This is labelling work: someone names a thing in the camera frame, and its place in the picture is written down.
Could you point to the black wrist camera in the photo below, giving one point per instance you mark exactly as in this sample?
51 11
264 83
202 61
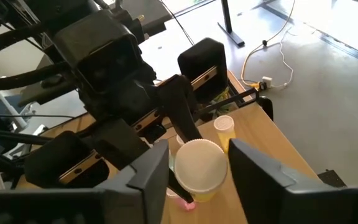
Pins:
101 53

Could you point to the wooden shelf with black legs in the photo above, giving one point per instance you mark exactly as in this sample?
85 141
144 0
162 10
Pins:
259 140

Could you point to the yellow medicine bottle white cap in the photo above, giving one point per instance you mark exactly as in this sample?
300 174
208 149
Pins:
200 169
225 130

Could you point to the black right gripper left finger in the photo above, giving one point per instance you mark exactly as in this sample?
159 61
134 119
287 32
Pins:
141 193

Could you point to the yellow power plug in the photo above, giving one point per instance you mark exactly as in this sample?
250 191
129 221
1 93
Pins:
255 85

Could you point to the white power adapter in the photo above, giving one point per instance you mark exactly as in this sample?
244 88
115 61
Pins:
267 81

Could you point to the black table leg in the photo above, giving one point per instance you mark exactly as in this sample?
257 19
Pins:
230 25

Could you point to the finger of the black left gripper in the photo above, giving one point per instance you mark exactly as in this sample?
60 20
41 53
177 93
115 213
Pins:
179 109
117 143

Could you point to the green plant in black pot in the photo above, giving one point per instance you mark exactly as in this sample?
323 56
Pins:
225 98

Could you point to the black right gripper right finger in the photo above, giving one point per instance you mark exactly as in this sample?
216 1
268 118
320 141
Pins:
266 189

